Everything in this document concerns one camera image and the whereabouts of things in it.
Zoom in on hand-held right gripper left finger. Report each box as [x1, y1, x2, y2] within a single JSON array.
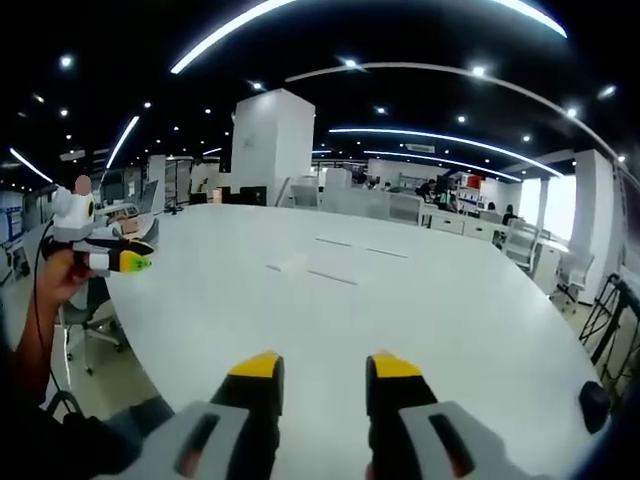
[[114, 349, 285, 480]]

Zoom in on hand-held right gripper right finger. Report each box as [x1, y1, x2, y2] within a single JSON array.
[[365, 349, 532, 480]]

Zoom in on person's left hand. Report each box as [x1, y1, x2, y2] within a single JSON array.
[[42, 248, 99, 307]]

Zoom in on grey office chair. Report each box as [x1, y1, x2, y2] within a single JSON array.
[[58, 273, 127, 377]]

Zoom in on black rounded object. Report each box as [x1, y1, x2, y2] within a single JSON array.
[[578, 380, 613, 436]]

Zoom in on white office chair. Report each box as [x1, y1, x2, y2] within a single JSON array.
[[501, 219, 544, 274], [551, 252, 597, 316]]

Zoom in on black metal stand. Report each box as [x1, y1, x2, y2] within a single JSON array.
[[579, 272, 640, 397]]

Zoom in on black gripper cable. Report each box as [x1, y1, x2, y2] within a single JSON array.
[[31, 219, 72, 401]]

